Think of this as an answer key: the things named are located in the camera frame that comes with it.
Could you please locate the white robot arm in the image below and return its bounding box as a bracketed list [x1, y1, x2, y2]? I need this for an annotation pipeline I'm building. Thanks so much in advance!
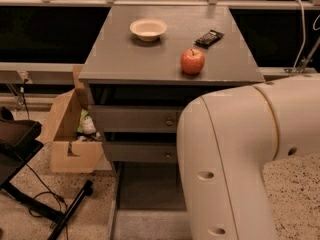
[177, 74, 320, 240]

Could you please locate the grey wooden drawer cabinet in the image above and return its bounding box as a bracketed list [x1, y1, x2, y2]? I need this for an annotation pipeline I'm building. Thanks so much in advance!
[78, 5, 266, 172]

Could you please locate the red apple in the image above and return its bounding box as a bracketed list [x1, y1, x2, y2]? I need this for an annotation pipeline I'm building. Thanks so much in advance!
[180, 48, 205, 75]

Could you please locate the white green plastic bag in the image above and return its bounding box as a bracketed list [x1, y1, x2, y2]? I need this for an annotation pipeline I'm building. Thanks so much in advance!
[77, 109, 96, 135]

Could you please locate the beige paper bowl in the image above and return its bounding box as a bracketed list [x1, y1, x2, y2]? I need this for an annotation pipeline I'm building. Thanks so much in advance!
[129, 18, 167, 42]

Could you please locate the black snack packet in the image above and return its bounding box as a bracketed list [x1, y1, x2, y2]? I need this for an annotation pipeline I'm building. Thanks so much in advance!
[195, 30, 224, 48]

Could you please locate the open cardboard box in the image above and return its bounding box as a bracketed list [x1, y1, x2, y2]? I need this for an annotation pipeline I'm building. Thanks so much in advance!
[38, 66, 104, 173]

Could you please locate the black chair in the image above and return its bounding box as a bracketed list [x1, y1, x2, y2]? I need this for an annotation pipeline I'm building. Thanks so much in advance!
[0, 106, 93, 240]

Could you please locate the black floor cable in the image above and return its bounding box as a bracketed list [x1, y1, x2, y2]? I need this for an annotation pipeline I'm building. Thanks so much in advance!
[19, 157, 69, 240]

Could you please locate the white hanging cable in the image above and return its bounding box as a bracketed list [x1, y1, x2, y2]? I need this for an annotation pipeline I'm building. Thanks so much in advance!
[290, 0, 307, 76]

